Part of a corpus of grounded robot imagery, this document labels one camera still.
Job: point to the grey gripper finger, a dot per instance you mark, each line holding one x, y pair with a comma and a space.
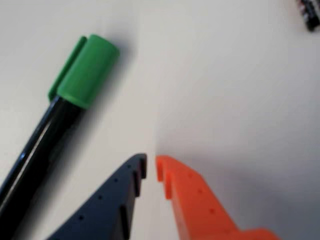
107, 210

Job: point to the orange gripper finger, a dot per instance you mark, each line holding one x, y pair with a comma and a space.
200, 212

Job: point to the black marker with green cap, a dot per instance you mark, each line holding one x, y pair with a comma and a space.
87, 72

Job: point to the black cylindrical battery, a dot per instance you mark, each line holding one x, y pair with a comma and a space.
311, 12

